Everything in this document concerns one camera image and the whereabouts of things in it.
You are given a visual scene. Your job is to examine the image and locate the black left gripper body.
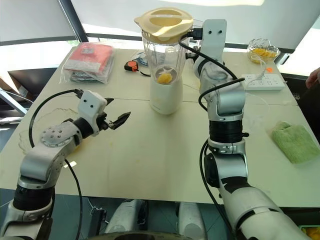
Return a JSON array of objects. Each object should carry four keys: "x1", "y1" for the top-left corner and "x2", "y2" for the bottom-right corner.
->
[{"x1": 96, "y1": 112, "x2": 115, "y2": 131}]

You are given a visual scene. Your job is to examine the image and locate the yellow fruit pieces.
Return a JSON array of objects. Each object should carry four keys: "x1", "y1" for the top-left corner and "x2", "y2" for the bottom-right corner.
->
[{"x1": 156, "y1": 72, "x2": 174, "y2": 85}]

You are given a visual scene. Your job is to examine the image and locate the clear blender jar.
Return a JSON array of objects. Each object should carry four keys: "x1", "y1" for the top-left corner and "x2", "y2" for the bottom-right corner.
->
[{"x1": 140, "y1": 26, "x2": 189, "y2": 86}]

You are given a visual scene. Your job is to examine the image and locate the pale yellow blender lid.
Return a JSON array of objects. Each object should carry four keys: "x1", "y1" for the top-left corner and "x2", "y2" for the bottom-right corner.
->
[{"x1": 133, "y1": 6, "x2": 195, "y2": 42}]

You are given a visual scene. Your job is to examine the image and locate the glass bowl of fruit slices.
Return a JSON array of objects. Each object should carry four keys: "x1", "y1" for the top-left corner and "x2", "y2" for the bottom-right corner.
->
[{"x1": 247, "y1": 37, "x2": 281, "y2": 64}]

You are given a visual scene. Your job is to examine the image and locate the bystander bare hand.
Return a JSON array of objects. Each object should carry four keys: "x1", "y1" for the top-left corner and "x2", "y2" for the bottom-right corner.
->
[{"x1": 306, "y1": 66, "x2": 320, "y2": 89}]

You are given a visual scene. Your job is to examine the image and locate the black orange tape measure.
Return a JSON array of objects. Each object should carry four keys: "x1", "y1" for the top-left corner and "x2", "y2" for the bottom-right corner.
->
[{"x1": 123, "y1": 60, "x2": 152, "y2": 77}]

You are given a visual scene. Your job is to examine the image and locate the white blender base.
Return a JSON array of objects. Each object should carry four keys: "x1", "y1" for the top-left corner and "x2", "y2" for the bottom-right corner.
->
[{"x1": 148, "y1": 79, "x2": 184, "y2": 116}]

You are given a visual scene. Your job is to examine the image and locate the bagged red cloth package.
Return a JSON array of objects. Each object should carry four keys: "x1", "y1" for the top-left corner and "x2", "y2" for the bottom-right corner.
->
[{"x1": 58, "y1": 42, "x2": 116, "y2": 85}]

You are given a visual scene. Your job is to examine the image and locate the wavy clear glass bowl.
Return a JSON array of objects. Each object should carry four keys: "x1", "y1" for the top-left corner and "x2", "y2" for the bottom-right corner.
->
[{"x1": 18, "y1": 106, "x2": 81, "y2": 154}]

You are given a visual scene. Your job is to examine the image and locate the white rounded robot leg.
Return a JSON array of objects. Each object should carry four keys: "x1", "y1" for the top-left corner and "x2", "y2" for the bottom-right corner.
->
[
  {"x1": 178, "y1": 201, "x2": 208, "y2": 240},
  {"x1": 103, "y1": 199, "x2": 149, "y2": 237}
]

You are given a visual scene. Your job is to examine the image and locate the white power strip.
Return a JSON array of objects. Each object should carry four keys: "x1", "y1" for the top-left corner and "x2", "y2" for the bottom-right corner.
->
[{"x1": 240, "y1": 72, "x2": 286, "y2": 92}]

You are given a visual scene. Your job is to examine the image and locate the green towel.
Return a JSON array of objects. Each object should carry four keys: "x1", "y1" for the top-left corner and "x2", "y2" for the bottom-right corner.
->
[{"x1": 270, "y1": 120, "x2": 320, "y2": 165}]

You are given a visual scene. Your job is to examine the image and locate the person in dark clothing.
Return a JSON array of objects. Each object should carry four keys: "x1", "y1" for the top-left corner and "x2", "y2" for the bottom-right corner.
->
[{"x1": 296, "y1": 83, "x2": 320, "y2": 137}]

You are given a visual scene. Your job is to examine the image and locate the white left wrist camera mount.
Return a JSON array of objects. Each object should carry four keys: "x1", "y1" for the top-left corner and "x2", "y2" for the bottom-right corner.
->
[{"x1": 76, "y1": 90, "x2": 109, "y2": 137}]

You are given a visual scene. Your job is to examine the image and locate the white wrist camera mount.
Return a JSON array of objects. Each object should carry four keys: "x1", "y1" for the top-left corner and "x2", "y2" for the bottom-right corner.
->
[
  {"x1": 200, "y1": 18, "x2": 228, "y2": 62},
  {"x1": 76, "y1": 90, "x2": 109, "y2": 137}
]

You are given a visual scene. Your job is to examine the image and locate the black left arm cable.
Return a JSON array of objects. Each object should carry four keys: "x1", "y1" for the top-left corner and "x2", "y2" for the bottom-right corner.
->
[{"x1": 27, "y1": 88, "x2": 84, "y2": 240}]

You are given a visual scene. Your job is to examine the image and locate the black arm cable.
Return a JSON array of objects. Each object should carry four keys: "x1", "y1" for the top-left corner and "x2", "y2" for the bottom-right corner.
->
[
  {"x1": 27, "y1": 88, "x2": 84, "y2": 240},
  {"x1": 178, "y1": 27, "x2": 246, "y2": 240}
]

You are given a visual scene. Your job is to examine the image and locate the bagged blue cable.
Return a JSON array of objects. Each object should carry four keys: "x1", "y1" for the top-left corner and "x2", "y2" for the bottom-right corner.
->
[{"x1": 135, "y1": 50, "x2": 149, "y2": 67}]

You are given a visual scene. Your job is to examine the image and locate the black window frame bar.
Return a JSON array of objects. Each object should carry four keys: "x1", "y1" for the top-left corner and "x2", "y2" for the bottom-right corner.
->
[{"x1": 85, "y1": 32, "x2": 295, "y2": 54}]

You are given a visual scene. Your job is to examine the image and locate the silver metal frame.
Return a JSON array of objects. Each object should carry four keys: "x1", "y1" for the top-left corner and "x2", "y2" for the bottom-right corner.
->
[{"x1": 0, "y1": 88, "x2": 34, "y2": 124}]

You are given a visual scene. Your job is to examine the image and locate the black metal table bracket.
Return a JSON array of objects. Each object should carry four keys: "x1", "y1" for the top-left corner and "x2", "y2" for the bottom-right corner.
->
[{"x1": 89, "y1": 205, "x2": 109, "y2": 240}]

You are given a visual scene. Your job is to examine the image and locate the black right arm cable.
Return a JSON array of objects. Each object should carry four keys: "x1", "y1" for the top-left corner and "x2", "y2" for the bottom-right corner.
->
[{"x1": 178, "y1": 27, "x2": 246, "y2": 240}]

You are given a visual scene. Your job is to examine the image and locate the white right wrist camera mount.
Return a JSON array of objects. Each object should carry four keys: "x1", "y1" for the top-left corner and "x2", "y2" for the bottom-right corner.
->
[{"x1": 200, "y1": 18, "x2": 228, "y2": 62}]

